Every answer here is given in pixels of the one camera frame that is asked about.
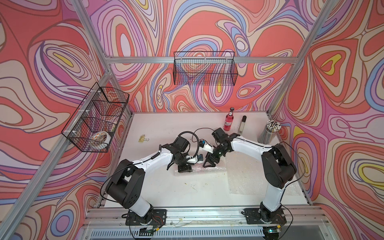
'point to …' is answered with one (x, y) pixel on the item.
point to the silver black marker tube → (242, 125)
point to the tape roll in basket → (103, 136)
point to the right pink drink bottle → (228, 120)
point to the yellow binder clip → (142, 138)
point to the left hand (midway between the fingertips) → (191, 166)
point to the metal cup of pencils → (267, 135)
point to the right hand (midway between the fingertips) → (208, 163)
